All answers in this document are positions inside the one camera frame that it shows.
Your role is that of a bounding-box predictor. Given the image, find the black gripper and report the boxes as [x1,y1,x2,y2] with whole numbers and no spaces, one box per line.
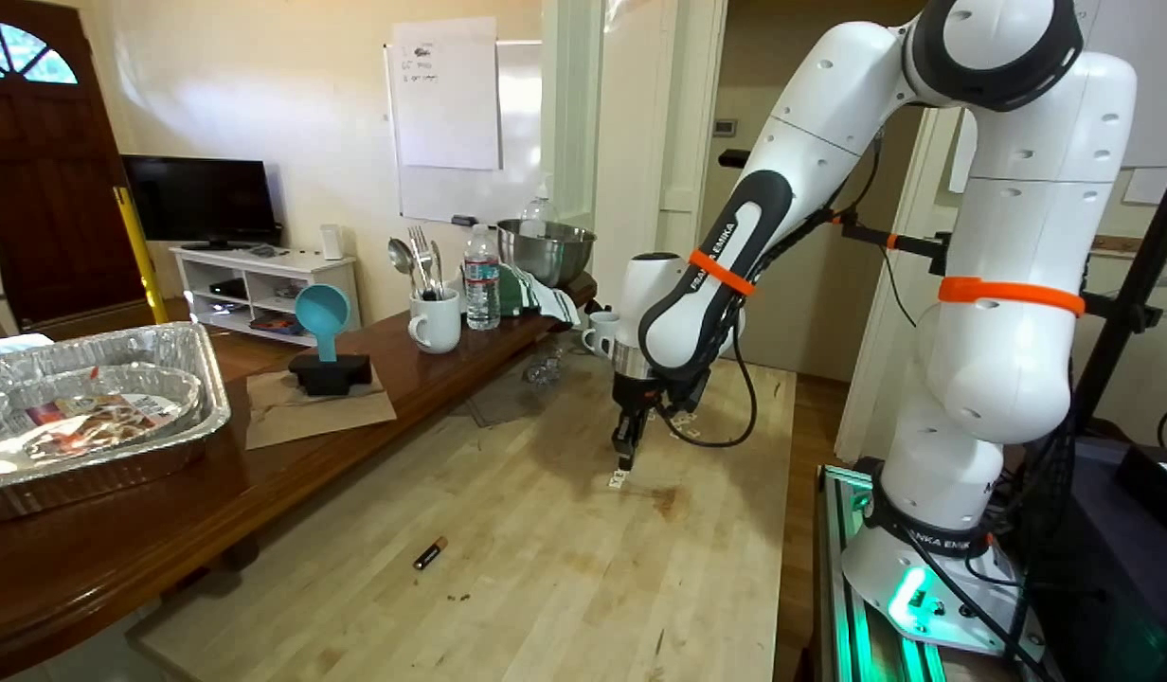
[610,372,655,475]

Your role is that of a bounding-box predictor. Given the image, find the clear crumpled plastic bag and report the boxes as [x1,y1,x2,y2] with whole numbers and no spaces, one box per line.
[518,346,577,392]

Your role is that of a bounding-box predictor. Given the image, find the small white mug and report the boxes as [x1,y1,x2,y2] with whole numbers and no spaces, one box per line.
[577,306,617,360]

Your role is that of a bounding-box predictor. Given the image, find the white green cloth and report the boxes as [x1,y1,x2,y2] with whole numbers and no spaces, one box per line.
[501,257,595,334]

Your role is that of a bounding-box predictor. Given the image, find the stainless steel bowl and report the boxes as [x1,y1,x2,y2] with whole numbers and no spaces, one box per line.
[492,215,598,287]

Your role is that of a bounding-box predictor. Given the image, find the clear water bottle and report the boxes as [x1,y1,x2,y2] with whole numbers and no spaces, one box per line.
[460,225,504,334]

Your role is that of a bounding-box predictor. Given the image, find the black marker pen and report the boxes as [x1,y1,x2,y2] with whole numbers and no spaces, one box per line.
[408,535,451,577]

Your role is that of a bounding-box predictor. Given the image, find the large white mug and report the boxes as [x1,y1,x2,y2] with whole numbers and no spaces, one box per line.
[405,282,467,355]

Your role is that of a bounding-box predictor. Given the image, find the clear plastic spray bottle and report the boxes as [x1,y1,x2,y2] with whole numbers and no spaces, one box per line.
[518,188,556,243]

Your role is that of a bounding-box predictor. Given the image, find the metal spoon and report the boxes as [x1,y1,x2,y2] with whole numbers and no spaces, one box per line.
[408,225,448,292]
[384,233,423,292]

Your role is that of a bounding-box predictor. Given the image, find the aluminium robot mounting stand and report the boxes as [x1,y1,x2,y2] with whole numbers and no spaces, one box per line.
[807,460,1054,682]

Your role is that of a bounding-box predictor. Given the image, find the brown paper sheet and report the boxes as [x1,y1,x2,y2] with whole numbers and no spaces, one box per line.
[239,363,403,455]

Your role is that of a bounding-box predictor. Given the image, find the black holder base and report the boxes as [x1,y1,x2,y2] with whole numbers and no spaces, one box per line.
[289,353,376,399]

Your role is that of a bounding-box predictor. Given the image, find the blue plastic scoop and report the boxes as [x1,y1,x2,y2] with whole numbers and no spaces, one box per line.
[292,282,356,369]

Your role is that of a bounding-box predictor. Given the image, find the white paper sheet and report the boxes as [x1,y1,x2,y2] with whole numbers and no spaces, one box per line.
[386,15,504,176]

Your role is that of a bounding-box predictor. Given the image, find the white television stand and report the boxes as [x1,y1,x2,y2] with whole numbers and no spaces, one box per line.
[170,243,366,350]

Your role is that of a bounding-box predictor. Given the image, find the aluminium foil tray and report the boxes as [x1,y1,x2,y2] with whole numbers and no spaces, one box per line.
[0,319,235,502]

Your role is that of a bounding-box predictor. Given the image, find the black flat television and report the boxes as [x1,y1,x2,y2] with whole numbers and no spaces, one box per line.
[119,151,289,255]

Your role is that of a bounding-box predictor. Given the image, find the black controller cabinet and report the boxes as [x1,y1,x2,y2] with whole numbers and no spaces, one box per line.
[1022,431,1167,682]

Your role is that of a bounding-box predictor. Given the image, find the dark brown wooden table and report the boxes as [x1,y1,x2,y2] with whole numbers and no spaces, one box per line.
[0,269,598,679]

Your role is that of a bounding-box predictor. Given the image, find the yellow spirit level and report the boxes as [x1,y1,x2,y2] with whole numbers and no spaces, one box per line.
[111,187,175,326]

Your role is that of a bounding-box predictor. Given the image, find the black tripod pole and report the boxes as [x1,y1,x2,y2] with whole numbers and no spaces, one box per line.
[1059,137,1167,441]

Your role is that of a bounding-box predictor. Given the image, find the black power box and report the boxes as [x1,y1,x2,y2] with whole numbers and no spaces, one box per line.
[1110,441,1167,535]

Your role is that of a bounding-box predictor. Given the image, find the red white snack packets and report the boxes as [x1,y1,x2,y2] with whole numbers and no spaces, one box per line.
[0,377,188,466]

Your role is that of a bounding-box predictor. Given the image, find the brown door arched window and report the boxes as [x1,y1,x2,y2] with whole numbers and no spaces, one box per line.
[0,0,151,334]

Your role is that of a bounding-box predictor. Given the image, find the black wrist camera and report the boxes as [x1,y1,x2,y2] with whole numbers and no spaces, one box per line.
[650,363,712,422]

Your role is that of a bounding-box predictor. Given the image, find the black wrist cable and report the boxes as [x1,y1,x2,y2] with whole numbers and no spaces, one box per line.
[655,334,763,452]

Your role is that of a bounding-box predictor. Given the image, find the orange velcro strap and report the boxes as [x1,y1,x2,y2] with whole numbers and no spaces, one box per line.
[936,272,1091,319]
[687,248,763,305]

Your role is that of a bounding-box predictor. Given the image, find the white door frame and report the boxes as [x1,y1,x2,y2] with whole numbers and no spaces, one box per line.
[539,0,732,319]

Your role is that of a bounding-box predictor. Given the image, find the wall whiteboard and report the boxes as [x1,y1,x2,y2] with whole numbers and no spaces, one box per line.
[377,33,545,229]

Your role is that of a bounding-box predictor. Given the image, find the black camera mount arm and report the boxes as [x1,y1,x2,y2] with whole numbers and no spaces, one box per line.
[821,206,955,278]

